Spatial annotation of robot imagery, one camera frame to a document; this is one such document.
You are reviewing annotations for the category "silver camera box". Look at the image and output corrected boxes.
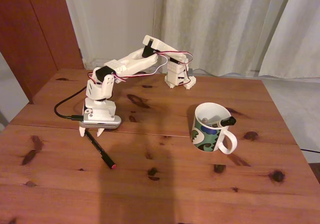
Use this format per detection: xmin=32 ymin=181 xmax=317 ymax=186
xmin=81 ymin=114 xmax=122 ymax=130

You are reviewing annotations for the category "white controller board case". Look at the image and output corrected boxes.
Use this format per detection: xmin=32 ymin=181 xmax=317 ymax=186
xmin=164 ymin=74 xmax=177 ymax=89

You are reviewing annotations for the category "thin black cable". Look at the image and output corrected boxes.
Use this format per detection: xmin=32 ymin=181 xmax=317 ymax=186
xmin=299 ymin=147 xmax=320 ymax=154

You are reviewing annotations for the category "black camera cable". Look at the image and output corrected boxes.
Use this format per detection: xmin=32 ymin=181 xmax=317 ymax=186
xmin=54 ymin=87 xmax=85 ymax=122

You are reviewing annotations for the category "brown wooden cabinet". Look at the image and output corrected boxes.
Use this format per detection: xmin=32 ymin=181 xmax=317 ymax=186
xmin=0 ymin=0 xmax=85 ymax=105

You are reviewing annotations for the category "white marker black cap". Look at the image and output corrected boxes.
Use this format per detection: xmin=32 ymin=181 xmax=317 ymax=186
xmin=208 ymin=116 xmax=237 ymax=129

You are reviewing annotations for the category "black pen red end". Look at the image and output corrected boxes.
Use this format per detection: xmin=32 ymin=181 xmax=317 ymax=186
xmin=84 ymin=130 xmax=118 ymax=170

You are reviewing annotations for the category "white mug green blue pattern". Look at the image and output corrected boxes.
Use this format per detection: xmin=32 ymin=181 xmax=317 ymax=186
xmin=190 ymin=102 xmax=238 ymax=156

